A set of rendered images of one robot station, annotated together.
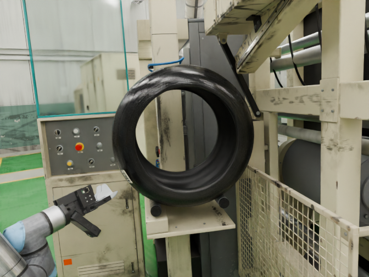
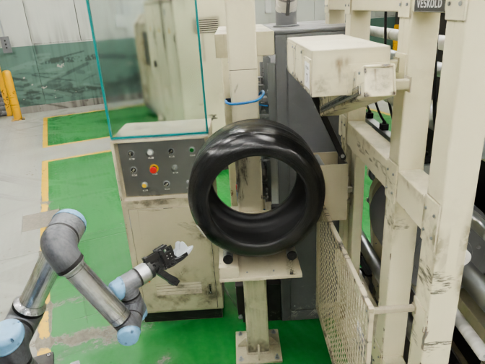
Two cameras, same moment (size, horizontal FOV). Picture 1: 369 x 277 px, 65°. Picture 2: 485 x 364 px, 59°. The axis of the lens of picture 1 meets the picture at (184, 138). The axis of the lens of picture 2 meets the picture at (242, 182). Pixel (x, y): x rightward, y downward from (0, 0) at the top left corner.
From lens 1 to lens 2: 78 cm
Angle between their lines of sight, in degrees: 16
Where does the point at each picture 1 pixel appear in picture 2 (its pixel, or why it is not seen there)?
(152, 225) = (224, 271)
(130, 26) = not seen: outside the picture
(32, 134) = (81, 84)
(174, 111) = not seen: hidden behind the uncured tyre
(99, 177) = (175, 201)
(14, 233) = (117, 287)
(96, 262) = not seen: hidden behind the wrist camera
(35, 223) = (131, 279)
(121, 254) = (198, 276)
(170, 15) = (250, 48)
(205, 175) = (281, 219)
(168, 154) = (245, 192)
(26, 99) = (70, 35)
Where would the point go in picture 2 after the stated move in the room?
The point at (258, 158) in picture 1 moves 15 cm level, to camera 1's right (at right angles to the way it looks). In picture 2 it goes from (340, 201) to (371, 201)
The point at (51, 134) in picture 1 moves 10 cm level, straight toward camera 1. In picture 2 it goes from (124, 155) to (125, 161)
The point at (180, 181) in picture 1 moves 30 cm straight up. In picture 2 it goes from (255, 224) to (252, 166)
